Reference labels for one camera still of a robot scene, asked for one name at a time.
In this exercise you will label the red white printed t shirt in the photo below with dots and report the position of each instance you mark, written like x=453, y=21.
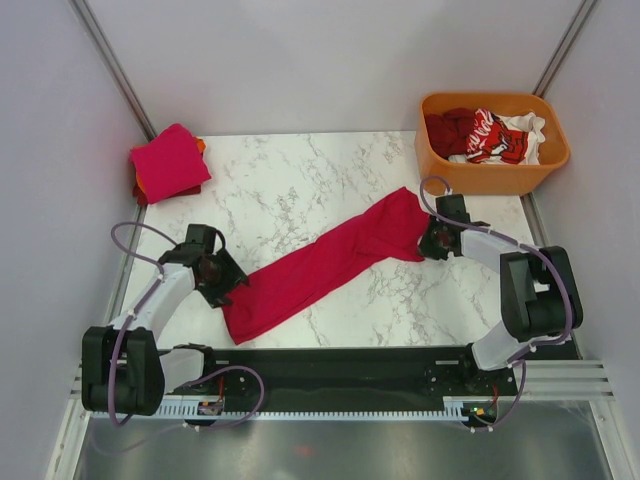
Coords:
x=505, y=140

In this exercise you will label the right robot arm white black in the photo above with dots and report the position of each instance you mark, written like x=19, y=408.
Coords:
x=539, y=300

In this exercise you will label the folded pink t shirt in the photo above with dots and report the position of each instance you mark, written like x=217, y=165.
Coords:
x=174, y=154

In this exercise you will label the dark red crumpled t shirt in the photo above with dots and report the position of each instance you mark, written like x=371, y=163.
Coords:
x=448, y=132

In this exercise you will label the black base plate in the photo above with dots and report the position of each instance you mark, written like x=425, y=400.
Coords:
x=335, y=377

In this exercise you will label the left aluminium frame post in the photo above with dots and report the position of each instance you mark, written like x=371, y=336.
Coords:
x=98, y=38

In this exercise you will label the grey slotted cable duct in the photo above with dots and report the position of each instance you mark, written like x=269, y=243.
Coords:
x=445, y=408

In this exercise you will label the aluminium frame post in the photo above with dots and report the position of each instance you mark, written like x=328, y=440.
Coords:
x=98, y=38
x=568, y=40

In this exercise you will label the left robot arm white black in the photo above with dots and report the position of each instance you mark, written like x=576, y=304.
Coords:
x=124, y=372

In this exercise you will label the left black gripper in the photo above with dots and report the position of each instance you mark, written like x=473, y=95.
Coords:
x=233, y=276

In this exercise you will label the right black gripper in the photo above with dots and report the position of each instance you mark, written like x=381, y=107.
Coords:
x=425, y=246

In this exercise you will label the aluminium rail profile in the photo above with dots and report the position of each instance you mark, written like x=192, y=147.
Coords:
x=537, y=380

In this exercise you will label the folded dark red t shirt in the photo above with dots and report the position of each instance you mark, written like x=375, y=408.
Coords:
x=160, y=189

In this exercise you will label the right aluminium frame post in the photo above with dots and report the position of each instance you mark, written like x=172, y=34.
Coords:
x=568, y=40

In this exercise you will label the orange plastic basket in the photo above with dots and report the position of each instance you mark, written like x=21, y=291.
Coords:
x=494, y=179

